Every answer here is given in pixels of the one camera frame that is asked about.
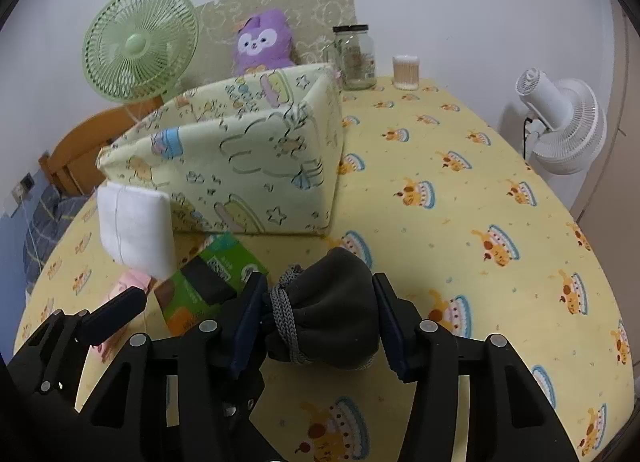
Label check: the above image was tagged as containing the cartoon printed storage box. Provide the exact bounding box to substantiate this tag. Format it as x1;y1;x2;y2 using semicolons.
96;62;343;238

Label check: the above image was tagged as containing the wall socket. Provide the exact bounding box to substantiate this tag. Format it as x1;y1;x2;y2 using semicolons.
11;172;36;203

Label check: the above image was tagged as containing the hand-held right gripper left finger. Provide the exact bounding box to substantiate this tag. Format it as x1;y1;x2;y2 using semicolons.
77;273;281;462

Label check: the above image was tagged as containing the white cloth pack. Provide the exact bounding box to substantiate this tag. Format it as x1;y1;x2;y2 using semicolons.
96;182;177;279

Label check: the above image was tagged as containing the beige door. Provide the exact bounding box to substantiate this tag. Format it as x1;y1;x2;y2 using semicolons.
572;0;640;283

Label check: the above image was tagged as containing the white standing fan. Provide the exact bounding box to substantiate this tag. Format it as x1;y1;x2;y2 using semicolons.
515;68;608;193

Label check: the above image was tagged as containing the green and orange packet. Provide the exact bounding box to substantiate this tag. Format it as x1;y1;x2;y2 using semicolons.
154;232;270;338

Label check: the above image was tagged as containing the grey plaid pillow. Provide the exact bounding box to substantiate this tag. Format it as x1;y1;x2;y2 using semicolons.
22;185;93;293

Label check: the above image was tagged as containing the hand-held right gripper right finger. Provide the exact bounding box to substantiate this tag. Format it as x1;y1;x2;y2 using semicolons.
372;272;578;462

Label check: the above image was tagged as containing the dark grey drawstring pouch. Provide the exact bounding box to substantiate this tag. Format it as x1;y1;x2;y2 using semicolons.
262;246;383;372

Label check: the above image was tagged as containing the green desk fan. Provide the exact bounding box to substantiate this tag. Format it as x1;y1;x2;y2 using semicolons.
82;0;200;108

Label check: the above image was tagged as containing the cotton swab container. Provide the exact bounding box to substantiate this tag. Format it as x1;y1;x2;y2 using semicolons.
392;55;421;90

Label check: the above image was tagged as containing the pink tissue packet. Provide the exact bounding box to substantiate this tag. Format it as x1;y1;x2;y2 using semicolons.
95;269;156;358

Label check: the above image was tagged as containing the cartoon printed backing board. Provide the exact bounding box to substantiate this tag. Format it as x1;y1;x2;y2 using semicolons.
192;0;355;88

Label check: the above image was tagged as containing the purple plush toy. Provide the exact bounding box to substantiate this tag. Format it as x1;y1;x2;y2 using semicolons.
232;10;297;77

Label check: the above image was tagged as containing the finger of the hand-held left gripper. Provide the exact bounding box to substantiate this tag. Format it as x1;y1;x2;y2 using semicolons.
77;286;148;343

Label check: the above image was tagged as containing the glass jar with lid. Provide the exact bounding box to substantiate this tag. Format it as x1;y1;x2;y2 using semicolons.
332;25;377;90

